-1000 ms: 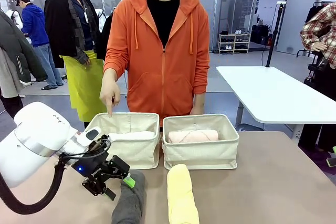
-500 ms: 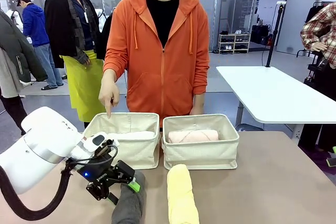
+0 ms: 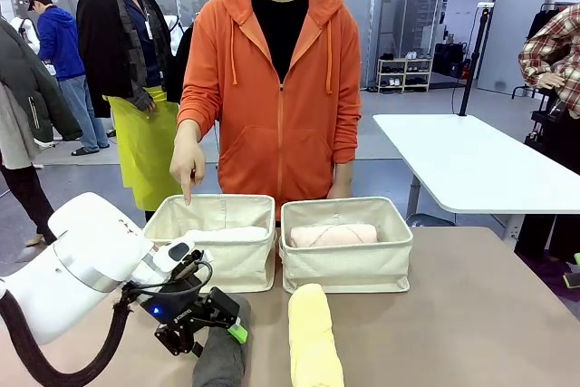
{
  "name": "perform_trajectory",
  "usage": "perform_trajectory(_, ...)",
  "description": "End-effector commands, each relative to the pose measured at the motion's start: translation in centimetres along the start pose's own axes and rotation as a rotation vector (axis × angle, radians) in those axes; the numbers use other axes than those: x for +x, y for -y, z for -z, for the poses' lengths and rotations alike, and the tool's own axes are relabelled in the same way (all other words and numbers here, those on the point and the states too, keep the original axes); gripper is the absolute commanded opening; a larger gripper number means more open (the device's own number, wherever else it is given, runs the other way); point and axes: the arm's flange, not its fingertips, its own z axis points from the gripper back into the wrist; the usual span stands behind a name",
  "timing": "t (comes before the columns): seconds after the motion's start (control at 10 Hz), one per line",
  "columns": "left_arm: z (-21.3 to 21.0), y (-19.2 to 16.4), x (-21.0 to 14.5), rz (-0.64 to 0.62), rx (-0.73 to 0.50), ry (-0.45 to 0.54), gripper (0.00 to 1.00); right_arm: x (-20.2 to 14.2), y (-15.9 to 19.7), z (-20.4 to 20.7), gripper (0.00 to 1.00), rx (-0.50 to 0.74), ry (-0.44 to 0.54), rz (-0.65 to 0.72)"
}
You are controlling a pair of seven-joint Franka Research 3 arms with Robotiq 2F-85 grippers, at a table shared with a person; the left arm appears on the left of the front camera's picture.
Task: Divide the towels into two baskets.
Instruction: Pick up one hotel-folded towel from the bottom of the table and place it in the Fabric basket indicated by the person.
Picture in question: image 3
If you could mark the black cart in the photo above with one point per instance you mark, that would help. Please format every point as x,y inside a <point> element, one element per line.
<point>544,126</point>

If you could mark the black garment on rack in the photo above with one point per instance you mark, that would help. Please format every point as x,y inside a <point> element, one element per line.
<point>541,24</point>

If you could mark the person in blue hoodie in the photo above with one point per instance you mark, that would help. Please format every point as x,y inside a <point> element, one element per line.
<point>61,47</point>

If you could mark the beige fabric basket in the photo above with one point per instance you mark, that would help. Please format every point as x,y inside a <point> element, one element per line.
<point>344,267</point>
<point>240,267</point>

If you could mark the white background table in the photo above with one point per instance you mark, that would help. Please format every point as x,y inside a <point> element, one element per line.
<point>476,160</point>

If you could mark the black camera pole stand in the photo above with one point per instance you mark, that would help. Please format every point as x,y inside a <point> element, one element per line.
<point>473,60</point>

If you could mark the person in orange hoodie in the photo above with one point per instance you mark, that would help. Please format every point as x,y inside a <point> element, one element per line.
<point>276,142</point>

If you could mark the person's right hand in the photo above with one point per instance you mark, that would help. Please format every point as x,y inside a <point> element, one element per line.
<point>188,160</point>

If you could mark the person's left forearm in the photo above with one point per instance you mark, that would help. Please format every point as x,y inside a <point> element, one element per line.
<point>348,138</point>

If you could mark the pink towel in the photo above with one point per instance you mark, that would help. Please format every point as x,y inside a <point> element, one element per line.
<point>333,235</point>

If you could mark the yellow rolled towel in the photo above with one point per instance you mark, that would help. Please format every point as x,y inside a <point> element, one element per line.
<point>312,337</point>

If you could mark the person's left hand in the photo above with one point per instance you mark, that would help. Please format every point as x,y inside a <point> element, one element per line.
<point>342,180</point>

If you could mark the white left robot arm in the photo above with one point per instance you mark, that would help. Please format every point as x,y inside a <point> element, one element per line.
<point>77,269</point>

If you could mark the white towel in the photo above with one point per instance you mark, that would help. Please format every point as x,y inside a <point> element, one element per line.
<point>226,234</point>

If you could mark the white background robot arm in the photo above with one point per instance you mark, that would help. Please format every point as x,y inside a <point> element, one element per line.
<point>22,26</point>

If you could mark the person's right forearm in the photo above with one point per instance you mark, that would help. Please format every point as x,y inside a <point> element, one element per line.
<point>192,108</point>

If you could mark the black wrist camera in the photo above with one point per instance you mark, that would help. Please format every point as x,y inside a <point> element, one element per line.
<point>183,271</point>

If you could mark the wooden shoe rack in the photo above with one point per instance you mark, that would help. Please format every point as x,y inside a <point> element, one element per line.
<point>405,74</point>

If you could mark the black bag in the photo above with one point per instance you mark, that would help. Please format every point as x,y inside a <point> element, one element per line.
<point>448,58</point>

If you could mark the grey towel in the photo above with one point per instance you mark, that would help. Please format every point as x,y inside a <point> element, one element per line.
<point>222,364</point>

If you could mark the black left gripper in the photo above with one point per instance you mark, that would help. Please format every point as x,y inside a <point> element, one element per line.
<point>174,307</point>

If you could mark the figure in dark green jacket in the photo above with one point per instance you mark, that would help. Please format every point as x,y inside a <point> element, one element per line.
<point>27,88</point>

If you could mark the thick black braided conduit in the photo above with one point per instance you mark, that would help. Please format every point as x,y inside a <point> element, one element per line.
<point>27,355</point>

